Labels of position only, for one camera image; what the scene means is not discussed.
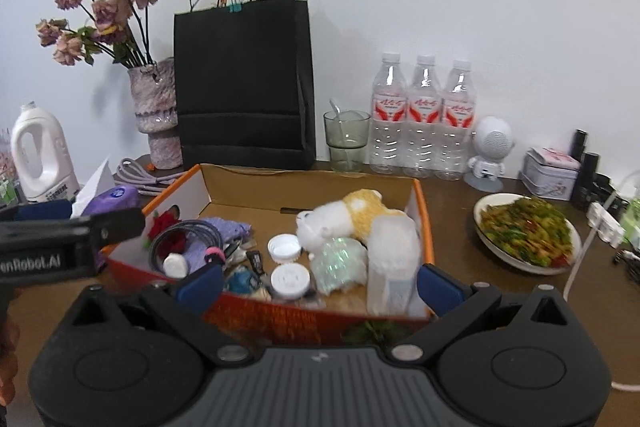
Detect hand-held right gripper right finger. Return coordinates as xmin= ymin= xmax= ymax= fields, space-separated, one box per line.
xmin=390 ymin=263 xmax=568 ymax=363

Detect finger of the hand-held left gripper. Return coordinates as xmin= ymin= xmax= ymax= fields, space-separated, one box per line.
xmin=0 ymin=200 xmax=73 ymax=224
xmin=65 ymin=207 xmax=146 ymax=252

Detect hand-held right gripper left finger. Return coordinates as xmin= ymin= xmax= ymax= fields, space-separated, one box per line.
xmin=72 ymin=263 xmax=253 ymax=363

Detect small blue object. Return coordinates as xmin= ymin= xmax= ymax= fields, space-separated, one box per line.
xmin=227 ymin=269 xmax=258 ymax=295

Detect red artificial flower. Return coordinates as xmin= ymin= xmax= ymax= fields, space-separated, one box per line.
xmin=147 ymin=210 xmax=188 ymax=253

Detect grey cable white plug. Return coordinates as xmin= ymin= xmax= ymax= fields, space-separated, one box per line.
xmin=147 ymin=219 xmax=226 ymax=280

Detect clear plastic cotton swab container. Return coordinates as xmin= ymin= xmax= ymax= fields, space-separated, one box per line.
xmin=366 ymin=214 xmax=423 ymax=315

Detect small clear plastic bag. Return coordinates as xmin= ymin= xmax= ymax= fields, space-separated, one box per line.
xmin=245 ymin=249 xmax=266 ymax=278

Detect purple fabric pouch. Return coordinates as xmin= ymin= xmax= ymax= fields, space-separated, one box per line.
xmin=185 ymin=217 xmax=253 ymax=265

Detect white round lid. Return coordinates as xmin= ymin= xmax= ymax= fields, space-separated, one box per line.
xmin=271 ymin=264 xmax=312 ymax=300

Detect white ribbed bottle cap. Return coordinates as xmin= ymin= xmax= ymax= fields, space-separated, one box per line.
xmin=267 ymin=234 xmax=302 ymax=264

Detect orange cardboard box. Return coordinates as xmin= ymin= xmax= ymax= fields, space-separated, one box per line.
xmin=100 ymin=163 xmax=435 ymax=348

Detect iridescent plastic bag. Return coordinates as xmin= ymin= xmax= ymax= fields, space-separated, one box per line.
xmin=310 ymin=237 xmax=371 ymax=295

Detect white and yellow plush alpaca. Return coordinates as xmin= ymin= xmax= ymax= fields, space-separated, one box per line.
xmin=295 ymin=189 xmax=408 ymax=253

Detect person's left hand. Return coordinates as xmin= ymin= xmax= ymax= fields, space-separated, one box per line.
xmin=0 ymin=307 xmax=21 ymax=408

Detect purple tissue pack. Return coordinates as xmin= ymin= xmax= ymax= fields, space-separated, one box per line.
xmin=70 ymin=157 xmax=143 ymax=220

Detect colourful packets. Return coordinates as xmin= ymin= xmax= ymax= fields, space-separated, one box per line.
xmin=0 ymin=127 xmax=23 ymax=208

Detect white plastic milk jug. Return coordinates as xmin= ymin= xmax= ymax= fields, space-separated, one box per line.
xmin=11 ymin=102 xmax=81 ymax=202

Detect white plate of green food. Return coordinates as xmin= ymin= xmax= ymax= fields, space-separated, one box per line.
xmin=473 ymin=193 xmax=582 ymax=277

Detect mottled purple ceramic vase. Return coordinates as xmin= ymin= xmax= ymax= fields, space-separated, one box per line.
xmin=127 ymin=57 xmax=181 ymax=170

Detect white robot figure speaker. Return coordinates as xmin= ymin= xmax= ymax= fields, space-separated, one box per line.
xmin=464 ymin=116 xmax=516 ymax=192

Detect clear water bottle red label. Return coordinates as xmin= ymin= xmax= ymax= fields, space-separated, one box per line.
xmin=440 ymin=60 xmax=477 ymax=182
xmin=405 ymin=55 xmax=443 ymax=178
xmin=370 ymin=53 xmax=408 ymax=175

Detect white printed tin box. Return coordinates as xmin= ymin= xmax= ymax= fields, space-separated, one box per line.
xmin=520 ymin=147 xmax=582 ymax=202

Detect green tinted glass cup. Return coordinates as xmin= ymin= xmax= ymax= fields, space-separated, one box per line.
xmin=323 ymin=109 xmax=372 ymax=172

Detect white power strip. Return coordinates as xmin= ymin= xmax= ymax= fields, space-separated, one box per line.
xmin=586 ymin=202 xmax=626 ymax=248

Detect black cosmetic bottle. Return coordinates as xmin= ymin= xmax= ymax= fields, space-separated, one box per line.
xmin=571 ymin=152 xmax=601 ymax=210

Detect black paper bag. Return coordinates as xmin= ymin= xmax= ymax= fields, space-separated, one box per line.
xmin=173 ymin=0 xmax=317 ymax=171

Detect thin black tube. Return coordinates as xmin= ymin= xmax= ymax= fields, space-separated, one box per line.
xmin=573 ymin=129 xmax=590 ymax=162

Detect clear bottle of green liquid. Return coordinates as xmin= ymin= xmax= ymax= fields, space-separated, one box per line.
xmin=625 ymin=187 xmax=640 ymax=248

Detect purple coiled cable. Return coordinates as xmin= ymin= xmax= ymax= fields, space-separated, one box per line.
xmin=115 ymin=157 xmax=186 ymax=196

